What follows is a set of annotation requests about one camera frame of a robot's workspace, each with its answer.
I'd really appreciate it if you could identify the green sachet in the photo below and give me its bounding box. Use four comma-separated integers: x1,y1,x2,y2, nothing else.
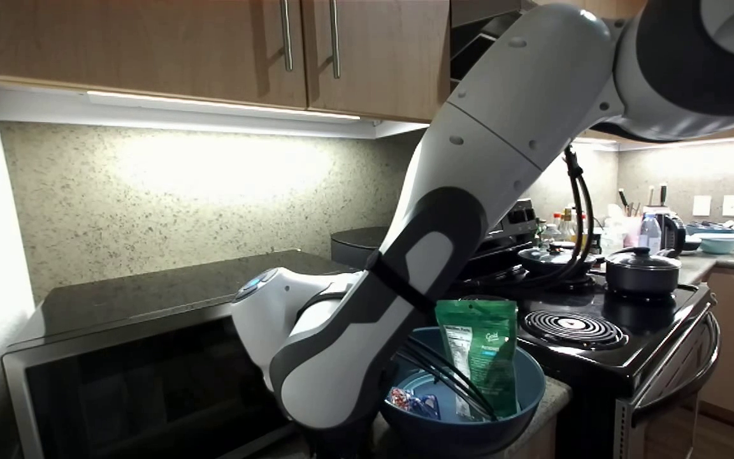
432,297,523,420

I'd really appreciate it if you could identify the dark blue sachet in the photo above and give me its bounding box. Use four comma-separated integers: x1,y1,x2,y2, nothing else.
385,382,447,423

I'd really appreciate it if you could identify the blue dish bowl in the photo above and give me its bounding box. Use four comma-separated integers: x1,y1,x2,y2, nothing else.
377,325,547,459

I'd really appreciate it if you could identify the wooden upper cabinet door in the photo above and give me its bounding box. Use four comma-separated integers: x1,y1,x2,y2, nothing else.
0,0,308,109
298,0,452,124

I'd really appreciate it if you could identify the black pan with lid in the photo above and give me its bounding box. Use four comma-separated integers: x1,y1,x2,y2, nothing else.
515,243,603,289

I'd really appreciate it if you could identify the steel range hood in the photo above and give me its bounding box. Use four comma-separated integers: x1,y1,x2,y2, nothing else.
447,0,525,84

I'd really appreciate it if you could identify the under-cabinet light strip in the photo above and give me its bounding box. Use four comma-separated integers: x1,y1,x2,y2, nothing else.
0,82,429,142

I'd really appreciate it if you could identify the black pot with lid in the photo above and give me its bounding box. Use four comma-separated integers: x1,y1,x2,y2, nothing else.
602,246,683,300

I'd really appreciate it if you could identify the clear plastic bottle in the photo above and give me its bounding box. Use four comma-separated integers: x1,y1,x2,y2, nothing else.
636,210,664,258

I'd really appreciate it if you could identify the stainless steel microwave oven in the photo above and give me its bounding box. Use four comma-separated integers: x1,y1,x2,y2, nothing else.
0,251,361,459

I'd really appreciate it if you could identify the black electric stove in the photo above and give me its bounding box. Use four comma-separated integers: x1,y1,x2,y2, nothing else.
459,196,724,459

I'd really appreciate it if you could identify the black kettle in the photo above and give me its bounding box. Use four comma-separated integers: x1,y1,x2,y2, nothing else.
655,207,691,256

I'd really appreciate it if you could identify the light blue bowl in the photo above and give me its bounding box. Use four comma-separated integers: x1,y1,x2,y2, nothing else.
696,233,734,258

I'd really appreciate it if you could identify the silver cabinet bar handle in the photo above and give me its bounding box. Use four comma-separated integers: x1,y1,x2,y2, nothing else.
277,0,294,73
326,0,344,82

